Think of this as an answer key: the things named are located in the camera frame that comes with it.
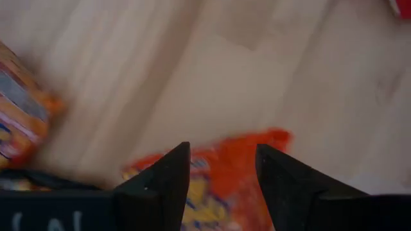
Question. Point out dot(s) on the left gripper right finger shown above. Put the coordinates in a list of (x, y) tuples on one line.
[(289, 192)]

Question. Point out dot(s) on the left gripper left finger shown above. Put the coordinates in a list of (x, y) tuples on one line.
[(154, 199)]

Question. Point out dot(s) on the orange Maruchan ramen packet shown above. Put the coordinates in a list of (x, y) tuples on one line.
[(22, 122), (231, 179)]

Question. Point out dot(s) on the red yellow Maruchan ramen packet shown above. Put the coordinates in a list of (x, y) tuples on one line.
[(404, 8)]

